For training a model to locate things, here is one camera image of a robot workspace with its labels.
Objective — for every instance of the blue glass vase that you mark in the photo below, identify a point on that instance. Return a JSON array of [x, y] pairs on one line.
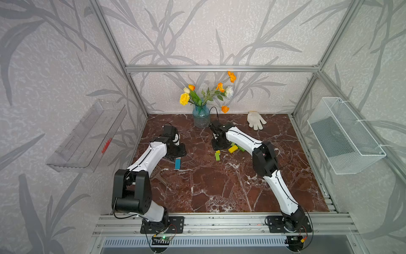
[[201, 116]]

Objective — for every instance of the yellow block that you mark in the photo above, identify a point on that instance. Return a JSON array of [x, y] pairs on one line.
[[233, 149]]

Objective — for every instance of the teal block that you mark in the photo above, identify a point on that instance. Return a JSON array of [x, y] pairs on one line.
[[177, 163]]

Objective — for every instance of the white work glove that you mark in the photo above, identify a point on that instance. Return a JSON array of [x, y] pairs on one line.
[[255, 120]]

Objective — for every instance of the artificial flower bouquet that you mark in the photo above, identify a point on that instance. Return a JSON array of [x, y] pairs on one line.
[[220, 92]]

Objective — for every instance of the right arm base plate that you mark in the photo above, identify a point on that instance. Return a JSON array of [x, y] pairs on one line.
[[280, 224]]

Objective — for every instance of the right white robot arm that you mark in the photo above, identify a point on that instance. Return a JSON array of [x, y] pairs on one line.
[[266, 165]]

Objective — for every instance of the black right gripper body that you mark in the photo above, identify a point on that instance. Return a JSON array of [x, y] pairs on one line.
[[217, 145]]

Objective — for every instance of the white wire mesh basket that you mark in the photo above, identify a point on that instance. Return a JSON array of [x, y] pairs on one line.
[[346, 142]]

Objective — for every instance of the clear plastic wall shelf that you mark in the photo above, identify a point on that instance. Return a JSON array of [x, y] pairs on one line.
[[85, 146]]

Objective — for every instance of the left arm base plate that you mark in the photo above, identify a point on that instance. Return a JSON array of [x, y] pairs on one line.
[[170, 224]]

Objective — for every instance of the left green-lit circuit board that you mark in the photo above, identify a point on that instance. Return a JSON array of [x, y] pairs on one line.
[[161, 240]]

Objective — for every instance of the lime green block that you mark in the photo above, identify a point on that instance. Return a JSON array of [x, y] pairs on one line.
[[217, 155]]

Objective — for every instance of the right circuit board with connector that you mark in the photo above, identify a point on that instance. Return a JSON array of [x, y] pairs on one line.
[[295, 244]]

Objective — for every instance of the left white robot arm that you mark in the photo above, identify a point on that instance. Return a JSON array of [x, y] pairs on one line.
[[132, 191]]

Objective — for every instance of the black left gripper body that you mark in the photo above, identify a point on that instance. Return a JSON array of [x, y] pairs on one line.
[[177, 151]]

